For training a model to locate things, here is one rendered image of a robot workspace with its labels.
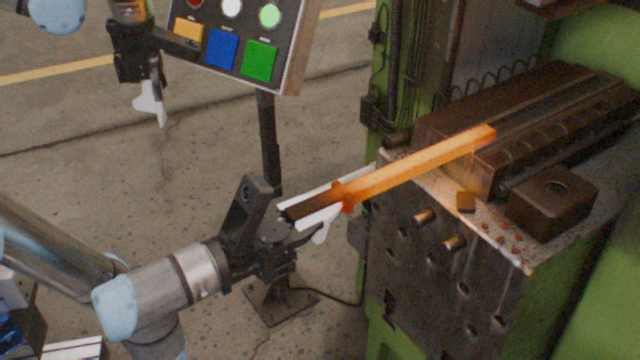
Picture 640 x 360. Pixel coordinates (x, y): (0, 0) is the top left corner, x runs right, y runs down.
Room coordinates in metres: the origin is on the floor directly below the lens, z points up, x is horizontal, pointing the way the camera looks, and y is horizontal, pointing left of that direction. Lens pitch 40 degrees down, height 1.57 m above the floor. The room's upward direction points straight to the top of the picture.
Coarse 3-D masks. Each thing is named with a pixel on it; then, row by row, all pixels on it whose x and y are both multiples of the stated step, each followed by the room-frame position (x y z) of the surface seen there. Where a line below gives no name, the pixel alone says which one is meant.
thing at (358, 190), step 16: (480, 128) 0.79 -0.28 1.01; (448, 144) 0.74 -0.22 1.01; (464, 144) 0.74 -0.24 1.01; (400, 160) 0.70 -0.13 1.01; (416, 160) 0.70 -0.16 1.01; (432, 160) 0.70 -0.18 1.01; (448, 160) 0.72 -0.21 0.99; (368, 176) 0.66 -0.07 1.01; (384, 176) 0.66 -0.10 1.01; (400, 176) 0.66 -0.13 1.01; (336, 192) 0.61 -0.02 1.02; (352, 192) 0.62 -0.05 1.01; (368, 192) 0.63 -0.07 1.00; (288, 208) 0.58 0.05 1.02; (304, 208) 0.58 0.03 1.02; (320, 208) 0.58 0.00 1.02; (352, 208) 0.60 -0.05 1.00
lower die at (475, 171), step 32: (576, 64) 1.05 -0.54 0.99; (480, 96) 0.94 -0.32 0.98; (512, 96) 0.93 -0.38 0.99; (544, 96) 0.91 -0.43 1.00; (608, 96) 0.92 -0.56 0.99; (416, 128) 0.85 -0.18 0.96; (448, 128) 0.82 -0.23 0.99; (544, 128) 0.81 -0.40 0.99; (576, 128) 0.81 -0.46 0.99; (480, 160) 0.72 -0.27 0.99; (480, 192) 0.71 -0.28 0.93
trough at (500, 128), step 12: (576, 84) 0.96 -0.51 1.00; (588, 84) 0.98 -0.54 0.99; (600, 84) 0.98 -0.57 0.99; (552, 96) 0.92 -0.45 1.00; (564, 96) 0.93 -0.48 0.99; (576, 96) 0.93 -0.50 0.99; (528, 108) 0.88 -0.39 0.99; (540, 108) 0.89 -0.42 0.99; (552, 108) 0.89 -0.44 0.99; (504, 120) 0.84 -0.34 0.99; (516, 120) 0.85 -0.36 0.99; (528, 120) 0.85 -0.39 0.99; (504, 132) 0.81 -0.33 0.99
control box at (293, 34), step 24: (216, 0) 1.15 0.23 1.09; (240, 0) 1.13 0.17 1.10; (264, 0) 1.10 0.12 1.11; (288, 0) 1.08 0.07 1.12; (312, 0) 1.09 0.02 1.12; (168, 24) 1.18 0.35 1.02; (216, 24) 1.13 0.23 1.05; (240, 24) 1.10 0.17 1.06; (288, 24) 1.05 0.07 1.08; (312, 24) 1.09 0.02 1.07; (240, 48) 1.07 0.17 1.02; (288, 48) 1.03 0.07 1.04; (216, 72) 1.07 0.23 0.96; (240, 72) 1.05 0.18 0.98; (288, 72) 1.01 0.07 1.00
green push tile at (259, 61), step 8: (248, 40) 1.07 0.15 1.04; (248, 48) 1.06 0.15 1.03; (256, 48) 1.05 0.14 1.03; (264, 48) 1.04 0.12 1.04; (272, 48) 1.03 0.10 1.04; (248, 56) 1.05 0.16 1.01; (256, 56) 1.04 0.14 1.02; (264, 56) 1.03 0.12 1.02; (272, 56) 1.02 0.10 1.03; (248, 64) 1.04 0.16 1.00; (256, 64) 1.03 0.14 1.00; (264, 64) 1.02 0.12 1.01; (272, 64) 1.02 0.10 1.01; (248, 72) 1.03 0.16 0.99; (256, 72) 1.02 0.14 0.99; (264, 72) 1.01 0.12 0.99; (272, 72) 1.01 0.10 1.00; (264, 80) 1.01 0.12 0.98
